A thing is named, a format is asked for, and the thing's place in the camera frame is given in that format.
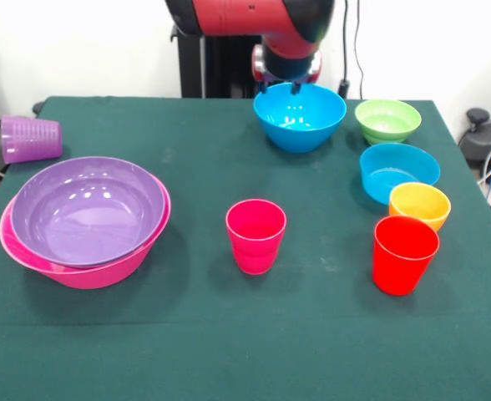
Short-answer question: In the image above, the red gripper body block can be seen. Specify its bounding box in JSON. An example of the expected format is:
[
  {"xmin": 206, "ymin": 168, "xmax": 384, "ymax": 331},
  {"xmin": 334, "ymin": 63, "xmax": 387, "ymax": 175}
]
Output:
[{"xmin": 251, "ymin": 44, "xmax": 323, "ymax": 85}]

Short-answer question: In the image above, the purple plastic bowl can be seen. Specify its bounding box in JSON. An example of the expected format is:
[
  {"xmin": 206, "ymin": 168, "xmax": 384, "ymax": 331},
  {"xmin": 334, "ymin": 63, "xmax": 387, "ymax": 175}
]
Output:
[{"xmin": 10, "ymin": 155, "xmax": 166, "ymax": 268}]

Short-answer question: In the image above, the large pink plastic bowl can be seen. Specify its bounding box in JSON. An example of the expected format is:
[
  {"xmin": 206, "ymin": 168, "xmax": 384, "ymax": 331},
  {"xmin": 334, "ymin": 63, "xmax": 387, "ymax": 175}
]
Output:
[{"xmin": 0, "ymin": 170, "xmax": 172, "ymax": 290}]

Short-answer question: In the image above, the large light blue plastic bowl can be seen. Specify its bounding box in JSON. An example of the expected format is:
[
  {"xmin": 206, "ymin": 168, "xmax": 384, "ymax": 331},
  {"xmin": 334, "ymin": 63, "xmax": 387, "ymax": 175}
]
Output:
[{"xmin": 252, "ymin": 82, "xmax": 347, "ymax": 154}]

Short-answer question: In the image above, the green plastic bowl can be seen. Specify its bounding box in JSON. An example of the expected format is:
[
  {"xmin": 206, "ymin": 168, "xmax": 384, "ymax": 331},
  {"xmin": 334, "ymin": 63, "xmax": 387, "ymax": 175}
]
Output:
[{"xmin": 354, "ymin": 98, "xmax": 423, "ymax": 146}]

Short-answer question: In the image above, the shallow light blue plastic bowl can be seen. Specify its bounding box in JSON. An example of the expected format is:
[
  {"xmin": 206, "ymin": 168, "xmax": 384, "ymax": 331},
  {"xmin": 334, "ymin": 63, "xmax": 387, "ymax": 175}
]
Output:
[{"xmin": 358, "ymin": 143, "xmax": 442, "ymax": 206}]

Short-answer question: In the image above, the magenta plastic cup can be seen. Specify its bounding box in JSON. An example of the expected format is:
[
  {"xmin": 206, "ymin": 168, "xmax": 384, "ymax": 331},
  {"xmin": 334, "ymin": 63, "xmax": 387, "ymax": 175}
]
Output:
[{"xmin": 225, "ymin": 199, "xmax": 287, "ymax": 276}]

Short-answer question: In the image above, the orange plastic cup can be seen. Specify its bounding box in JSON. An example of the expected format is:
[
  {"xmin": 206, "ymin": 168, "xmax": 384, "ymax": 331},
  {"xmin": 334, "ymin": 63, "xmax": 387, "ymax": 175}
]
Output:
[{"xmin": 388, "ymin": 181, "xmax": 453, "ymax": 233}]

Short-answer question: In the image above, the red plastic cup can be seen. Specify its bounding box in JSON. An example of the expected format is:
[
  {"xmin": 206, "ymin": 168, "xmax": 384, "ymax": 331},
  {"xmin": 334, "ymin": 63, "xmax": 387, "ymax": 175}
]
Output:
[{"xmin": 372, "ymin": 215, "xmax": 441, "ymax": 297}]

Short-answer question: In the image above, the purple plastic cup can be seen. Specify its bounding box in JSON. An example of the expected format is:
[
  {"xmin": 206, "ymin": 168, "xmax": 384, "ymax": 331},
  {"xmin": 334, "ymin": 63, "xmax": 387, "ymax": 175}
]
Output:
[{"xmin": 0, "ymin": 115, "xmax": 63, "ymax": 165}]

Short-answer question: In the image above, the dark green tablecloth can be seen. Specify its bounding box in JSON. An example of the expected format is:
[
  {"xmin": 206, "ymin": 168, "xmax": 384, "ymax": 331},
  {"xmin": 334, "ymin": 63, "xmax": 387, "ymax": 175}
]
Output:
[{"xmin": 0, "ymin": 95, "xmax": 491, "ymax": 401}]

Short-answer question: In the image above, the black hanging wall cable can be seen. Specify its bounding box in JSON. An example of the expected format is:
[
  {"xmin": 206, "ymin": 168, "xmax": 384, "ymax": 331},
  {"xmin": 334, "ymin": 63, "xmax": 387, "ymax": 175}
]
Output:
[{"xmin": 337, "ymin": 0, "xmax": 366, "ymax": 100}]

